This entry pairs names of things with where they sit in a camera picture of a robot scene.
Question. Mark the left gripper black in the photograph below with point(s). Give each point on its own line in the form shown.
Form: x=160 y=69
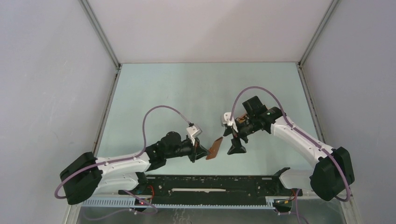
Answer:
x=197 y=151

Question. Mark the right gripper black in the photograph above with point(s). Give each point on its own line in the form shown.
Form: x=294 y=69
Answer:
x=236 y=147

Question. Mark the brown leather card holder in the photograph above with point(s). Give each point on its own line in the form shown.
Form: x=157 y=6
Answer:
x=214 y=149

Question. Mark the pink oval tray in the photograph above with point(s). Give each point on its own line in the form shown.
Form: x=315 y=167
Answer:
x=242 y=118

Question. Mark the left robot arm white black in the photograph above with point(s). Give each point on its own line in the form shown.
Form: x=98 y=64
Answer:
x=89 y=175

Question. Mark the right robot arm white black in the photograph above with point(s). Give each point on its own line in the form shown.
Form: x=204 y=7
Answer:
x=331 y=169

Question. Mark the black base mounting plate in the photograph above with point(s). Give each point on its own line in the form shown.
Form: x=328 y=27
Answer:
x=211 y=189

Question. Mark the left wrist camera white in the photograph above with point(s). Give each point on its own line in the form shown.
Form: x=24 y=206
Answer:
x=193 y=132

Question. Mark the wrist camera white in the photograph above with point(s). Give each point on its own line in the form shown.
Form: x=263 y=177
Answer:
x=228 y=120
x=193 y=132

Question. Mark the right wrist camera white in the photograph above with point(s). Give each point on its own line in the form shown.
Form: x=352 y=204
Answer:
x=228 y=120

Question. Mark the grey cable duct rail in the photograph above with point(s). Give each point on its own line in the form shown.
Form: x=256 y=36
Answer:
x=127 y=202

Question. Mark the aluminium frame post right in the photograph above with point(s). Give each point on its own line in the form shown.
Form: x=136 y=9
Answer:
x=319 y=30

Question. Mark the aluminium frame post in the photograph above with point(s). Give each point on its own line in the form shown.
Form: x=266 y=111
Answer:
x=86 y=6
x=319 y=30

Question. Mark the aluminium frame post left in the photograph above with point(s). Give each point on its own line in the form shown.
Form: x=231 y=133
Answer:
x=86 y=6

